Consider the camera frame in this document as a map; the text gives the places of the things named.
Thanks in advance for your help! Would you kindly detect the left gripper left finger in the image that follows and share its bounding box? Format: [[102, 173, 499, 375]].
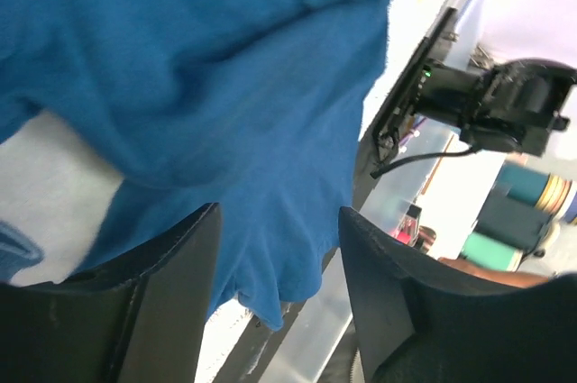
[[1, 204, 222, 383]]

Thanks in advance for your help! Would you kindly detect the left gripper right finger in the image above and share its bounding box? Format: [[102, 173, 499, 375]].
[[338, 207, 576, 382]]

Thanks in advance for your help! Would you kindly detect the blue t shirt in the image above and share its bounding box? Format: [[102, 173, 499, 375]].
[[1, 0, 390, 330]]

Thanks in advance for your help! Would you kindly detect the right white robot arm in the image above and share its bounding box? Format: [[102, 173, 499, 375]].
[[416, 59, 576, 157]]

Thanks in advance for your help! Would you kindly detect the floral table mat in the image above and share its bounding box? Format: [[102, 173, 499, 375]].
[[1, 113, 124, 287]]

